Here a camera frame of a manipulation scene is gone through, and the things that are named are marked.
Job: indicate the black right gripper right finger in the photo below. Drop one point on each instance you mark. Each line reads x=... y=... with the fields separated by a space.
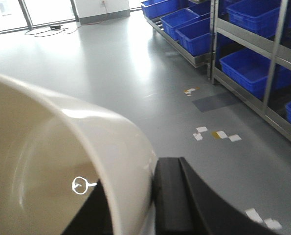
x=186 y=205

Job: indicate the blue bin low rack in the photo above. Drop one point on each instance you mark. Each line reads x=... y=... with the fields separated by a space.
x=155 y=8
x=181 y=18

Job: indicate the low steel roller rack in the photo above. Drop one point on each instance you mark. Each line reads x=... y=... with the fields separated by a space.
x=195 y=61

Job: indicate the blue bin low rack middle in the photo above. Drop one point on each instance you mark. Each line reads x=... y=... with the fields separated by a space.
x=181 y=18

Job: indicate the white plastic bin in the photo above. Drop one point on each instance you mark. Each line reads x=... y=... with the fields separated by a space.
x=54 y=148

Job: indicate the blue bin shelf middle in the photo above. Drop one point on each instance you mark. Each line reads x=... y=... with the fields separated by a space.
x=250 y=70

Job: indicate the stainless steel shelf rack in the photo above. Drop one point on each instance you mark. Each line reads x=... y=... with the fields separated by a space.
x=227 y=38

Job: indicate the blue bin low rack far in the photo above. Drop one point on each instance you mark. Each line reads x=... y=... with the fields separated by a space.
x=155 y=8

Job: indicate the blue bin on low rack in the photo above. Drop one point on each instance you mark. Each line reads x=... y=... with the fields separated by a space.
x=195 y=38

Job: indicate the blue bin shelf upper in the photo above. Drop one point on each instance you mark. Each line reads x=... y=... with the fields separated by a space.
x=258 y=16

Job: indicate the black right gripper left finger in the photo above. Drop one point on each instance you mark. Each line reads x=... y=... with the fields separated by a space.
x=94 y=216

